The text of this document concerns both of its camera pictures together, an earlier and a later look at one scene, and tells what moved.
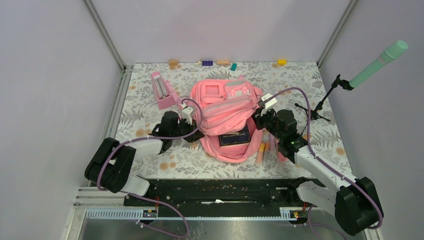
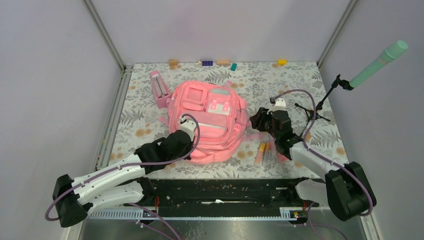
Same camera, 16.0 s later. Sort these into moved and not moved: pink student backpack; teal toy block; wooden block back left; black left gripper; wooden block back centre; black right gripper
Moved: black left gripper; pink student backpack
Not moved: wooden block back left; black right gripper; teal toy block; wooden block back centre
